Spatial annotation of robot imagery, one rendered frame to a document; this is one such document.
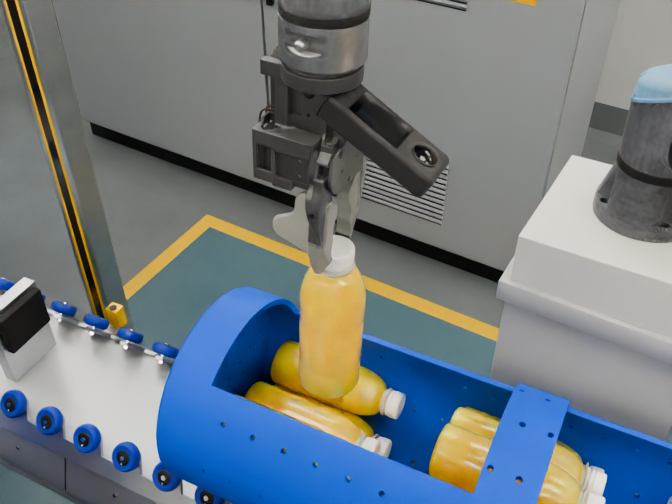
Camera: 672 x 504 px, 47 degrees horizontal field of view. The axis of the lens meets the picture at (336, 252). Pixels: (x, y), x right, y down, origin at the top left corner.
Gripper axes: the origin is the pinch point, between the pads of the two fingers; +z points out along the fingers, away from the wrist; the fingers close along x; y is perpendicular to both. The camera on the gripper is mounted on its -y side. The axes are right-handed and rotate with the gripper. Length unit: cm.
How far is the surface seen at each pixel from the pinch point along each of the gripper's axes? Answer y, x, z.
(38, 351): 60, -7, 52
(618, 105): -6, -288, 118
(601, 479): -32.1, -10.8, 30.8
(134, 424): 36, -3, 53
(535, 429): -23.1, -6.0, 21.1
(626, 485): -36, -19, 40
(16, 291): 61, -7, 38
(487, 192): 20, -162, 98
